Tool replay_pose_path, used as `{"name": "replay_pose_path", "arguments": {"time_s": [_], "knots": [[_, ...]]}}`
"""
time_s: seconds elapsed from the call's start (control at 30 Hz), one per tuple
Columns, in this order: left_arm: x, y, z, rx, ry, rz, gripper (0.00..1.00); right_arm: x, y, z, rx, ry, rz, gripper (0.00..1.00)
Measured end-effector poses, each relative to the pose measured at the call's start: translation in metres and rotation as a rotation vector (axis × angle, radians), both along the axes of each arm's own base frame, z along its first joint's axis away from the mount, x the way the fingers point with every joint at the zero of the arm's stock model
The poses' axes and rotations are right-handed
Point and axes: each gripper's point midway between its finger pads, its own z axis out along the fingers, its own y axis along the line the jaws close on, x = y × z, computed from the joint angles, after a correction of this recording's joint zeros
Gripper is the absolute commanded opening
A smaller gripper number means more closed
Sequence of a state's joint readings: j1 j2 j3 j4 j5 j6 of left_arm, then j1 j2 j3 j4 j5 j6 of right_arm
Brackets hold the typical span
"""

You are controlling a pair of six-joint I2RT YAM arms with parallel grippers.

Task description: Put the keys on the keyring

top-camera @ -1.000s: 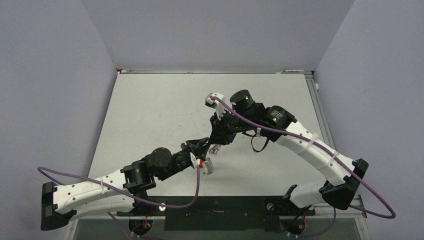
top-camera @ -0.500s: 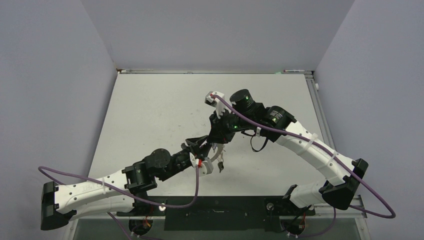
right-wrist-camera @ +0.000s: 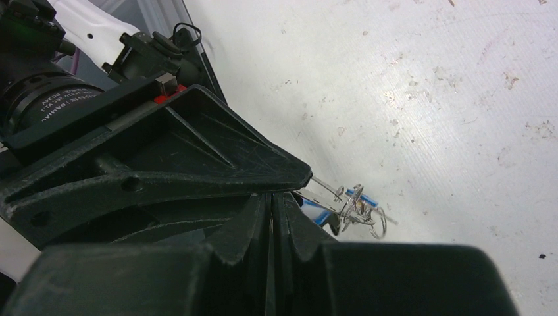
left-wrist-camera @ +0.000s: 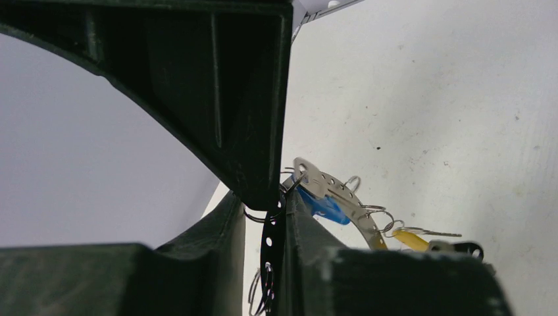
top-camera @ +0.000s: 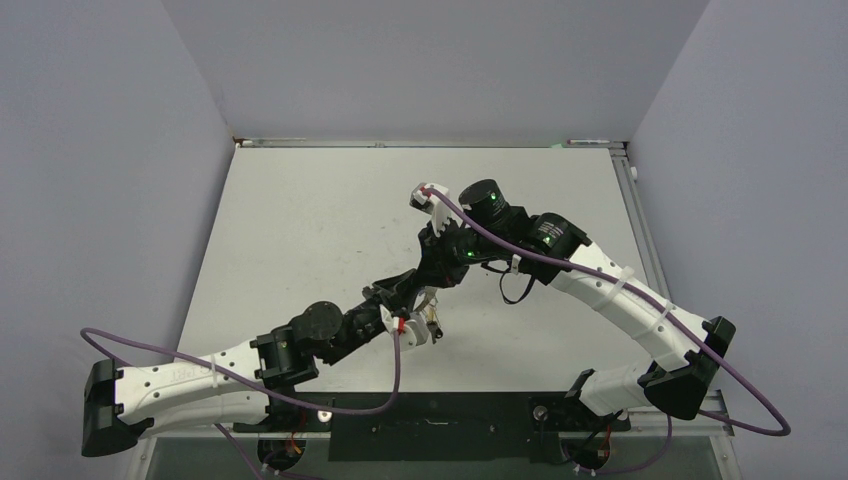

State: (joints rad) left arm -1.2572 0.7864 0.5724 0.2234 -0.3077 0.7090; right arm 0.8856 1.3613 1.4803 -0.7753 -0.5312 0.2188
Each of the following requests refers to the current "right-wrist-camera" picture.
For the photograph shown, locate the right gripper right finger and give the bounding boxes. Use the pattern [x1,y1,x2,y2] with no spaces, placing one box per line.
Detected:
[272,193,518,315]

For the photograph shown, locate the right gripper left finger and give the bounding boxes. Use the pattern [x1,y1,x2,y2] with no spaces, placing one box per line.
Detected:
[1,194,271,315]

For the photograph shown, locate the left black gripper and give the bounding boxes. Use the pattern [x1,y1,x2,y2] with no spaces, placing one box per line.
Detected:
[1,74,312,248]

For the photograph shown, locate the silver key with blue tag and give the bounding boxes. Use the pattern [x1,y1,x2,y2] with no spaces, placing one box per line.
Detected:
[301,199,332,227]

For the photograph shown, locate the perforated metal keyring disc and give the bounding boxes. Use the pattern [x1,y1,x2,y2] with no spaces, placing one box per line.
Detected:
[292,176,399,240]

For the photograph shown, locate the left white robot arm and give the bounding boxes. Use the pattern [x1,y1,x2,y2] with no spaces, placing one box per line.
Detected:
[1,1,312,249]

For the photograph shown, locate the blue key tag on disc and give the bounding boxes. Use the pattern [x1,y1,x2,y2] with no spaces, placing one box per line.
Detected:
[345,188,378,207]

